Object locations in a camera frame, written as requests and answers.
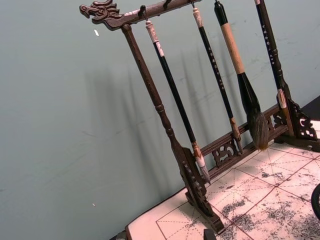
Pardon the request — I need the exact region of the white felt mat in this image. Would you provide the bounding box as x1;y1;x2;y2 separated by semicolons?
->
124;139;320;240

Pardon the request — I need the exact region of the large brush with tan handle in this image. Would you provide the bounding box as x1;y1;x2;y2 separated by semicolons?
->
213;0;270;152

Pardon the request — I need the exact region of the black brush with white characters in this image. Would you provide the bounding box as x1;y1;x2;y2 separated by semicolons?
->
254;0;289;109

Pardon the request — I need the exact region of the black brush with white cap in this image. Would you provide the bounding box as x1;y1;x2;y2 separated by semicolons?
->
145;20;212;185

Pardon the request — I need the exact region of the gridded calligraphy practice paper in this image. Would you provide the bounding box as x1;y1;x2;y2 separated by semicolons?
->
156;141;320;240

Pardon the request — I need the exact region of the dark carved wooden brush rack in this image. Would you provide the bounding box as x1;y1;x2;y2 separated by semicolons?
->
79;0;320;235

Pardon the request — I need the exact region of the thin black brush brown tip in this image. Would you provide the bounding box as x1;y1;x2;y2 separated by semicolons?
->
191;7;244;155

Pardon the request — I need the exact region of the round black dish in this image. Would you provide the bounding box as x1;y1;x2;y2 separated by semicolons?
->
310;184;320;219

